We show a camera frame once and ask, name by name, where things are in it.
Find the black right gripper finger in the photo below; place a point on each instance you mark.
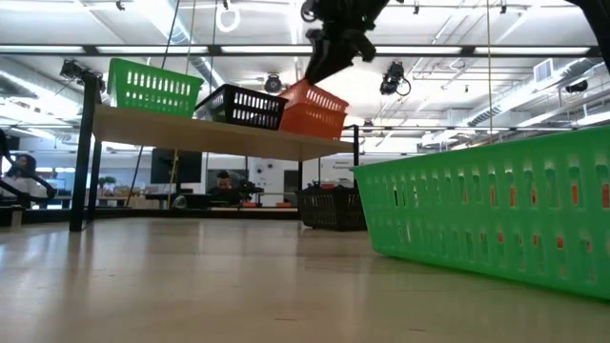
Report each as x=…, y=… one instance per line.
x=340, y=54
x=319, y=62

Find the black plastic slotted basket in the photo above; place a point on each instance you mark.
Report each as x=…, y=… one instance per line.
x=331, y=209
x=243, y=109

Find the green plastic slotted basket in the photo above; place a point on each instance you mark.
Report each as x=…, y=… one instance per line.
x=500, y=209
x=152, y=90

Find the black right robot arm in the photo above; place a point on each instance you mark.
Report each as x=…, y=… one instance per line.
x=603, y=28

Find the black metal shelf leg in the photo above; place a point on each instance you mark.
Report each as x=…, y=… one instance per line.
x=81, y=181
x=355, y=143
x=95, y=181
x=300, y=190

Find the light wooden shelf board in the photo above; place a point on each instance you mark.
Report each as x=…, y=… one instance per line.
x=190, y=135

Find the round ceiling fixture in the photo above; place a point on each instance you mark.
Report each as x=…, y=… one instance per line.
x=273, y=84

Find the small black background robot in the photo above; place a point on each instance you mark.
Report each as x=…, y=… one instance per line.
x=250, y=189
x=319, y=185

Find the small orange tray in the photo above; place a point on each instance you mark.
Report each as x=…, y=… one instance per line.
x=250, y=205
x=283, y=205

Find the person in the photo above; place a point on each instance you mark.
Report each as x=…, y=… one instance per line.
x=21, y=167
x=223, y=183

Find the thin yellowish vertical pole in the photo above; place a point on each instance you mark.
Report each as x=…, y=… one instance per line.
x=489, y=119

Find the black monitor screen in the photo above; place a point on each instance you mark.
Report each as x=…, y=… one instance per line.
x=188, y=167

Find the white ceiling air vent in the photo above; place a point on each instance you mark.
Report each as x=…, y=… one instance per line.
x=543, y=70

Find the black ceiling dome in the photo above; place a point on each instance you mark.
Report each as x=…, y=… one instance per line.
x=576, y=86

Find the small green potted plant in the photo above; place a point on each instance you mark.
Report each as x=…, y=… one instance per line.
x=107, y=181

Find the grey block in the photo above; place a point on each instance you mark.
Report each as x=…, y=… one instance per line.
x=12, y=216

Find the black overhead camera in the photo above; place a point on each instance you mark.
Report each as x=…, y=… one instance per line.
x=392, y=78

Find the thin black horizontal rail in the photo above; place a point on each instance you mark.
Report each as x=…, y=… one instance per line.
x=429, y=128

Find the ribbed silver ceiling duct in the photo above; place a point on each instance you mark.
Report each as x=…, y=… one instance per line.
x=479, y=119

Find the dark wall board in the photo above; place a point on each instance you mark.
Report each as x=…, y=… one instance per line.
x=213, y=175

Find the black overhead frame beam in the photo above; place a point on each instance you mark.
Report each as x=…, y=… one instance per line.
x=89, y=49

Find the black table border rail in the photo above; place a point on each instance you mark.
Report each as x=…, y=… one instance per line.
x=143, y=214

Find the black frame-mounted camera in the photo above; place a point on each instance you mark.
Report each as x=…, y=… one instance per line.
x=71, y=70

